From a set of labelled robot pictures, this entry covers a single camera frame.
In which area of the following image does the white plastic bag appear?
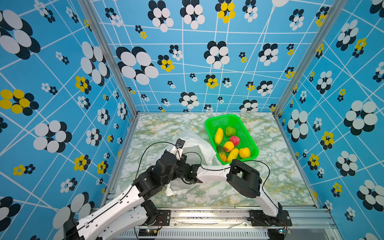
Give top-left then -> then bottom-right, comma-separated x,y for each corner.
166,130 -> 221,197

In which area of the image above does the orange toy mango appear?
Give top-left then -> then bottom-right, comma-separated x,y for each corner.
217,146 -> 227,163

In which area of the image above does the long yellow toy mango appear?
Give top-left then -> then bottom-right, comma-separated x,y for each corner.
214,128 -> 224,145

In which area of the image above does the orange yellow toy fruit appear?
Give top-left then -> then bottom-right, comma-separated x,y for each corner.
223,141 -> 235,153

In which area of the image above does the pink toy fruit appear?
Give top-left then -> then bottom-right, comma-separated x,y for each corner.
230,136 -> 241,147

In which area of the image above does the green toy fruit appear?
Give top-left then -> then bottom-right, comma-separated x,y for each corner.
225,126 -> 237,137

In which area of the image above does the wrinkled yellow toy fruit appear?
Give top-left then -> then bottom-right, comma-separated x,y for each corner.
239,148 -> 251,159

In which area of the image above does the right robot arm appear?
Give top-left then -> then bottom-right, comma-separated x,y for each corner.
172,159 -> 284,226

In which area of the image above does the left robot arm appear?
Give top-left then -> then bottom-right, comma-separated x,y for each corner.
64,148 -> 183,240

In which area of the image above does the green plastic basket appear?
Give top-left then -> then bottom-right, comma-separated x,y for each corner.
205,114 -> 259,165

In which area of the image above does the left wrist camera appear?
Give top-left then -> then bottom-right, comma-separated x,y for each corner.
171,139 -> 185,160

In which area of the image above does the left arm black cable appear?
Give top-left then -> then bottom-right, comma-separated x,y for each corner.
62,141 -> 178,239

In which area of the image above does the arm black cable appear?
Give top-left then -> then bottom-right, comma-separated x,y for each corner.
183,151 -> 281,212
62,141 -> 178,239

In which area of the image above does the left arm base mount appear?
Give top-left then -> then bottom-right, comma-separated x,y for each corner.
142,209 -> 171,227

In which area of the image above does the front aluminium rail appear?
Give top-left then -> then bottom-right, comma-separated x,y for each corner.
80,206 -> 343,240

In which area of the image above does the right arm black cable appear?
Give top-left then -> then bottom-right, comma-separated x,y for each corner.
183,151 -> 281,212

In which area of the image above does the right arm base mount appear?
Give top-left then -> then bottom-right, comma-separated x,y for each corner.
247,210 -> 293,227

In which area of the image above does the left aluminium frame post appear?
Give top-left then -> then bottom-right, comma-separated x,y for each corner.
79,0 -> 138,118

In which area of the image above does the aluminium frame post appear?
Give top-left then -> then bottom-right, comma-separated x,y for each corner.
79,0 -> 138,118
273,0 -> 348,119

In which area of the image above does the right aluminium frame post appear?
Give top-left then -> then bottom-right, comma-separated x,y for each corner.
273,0 -> 348,119

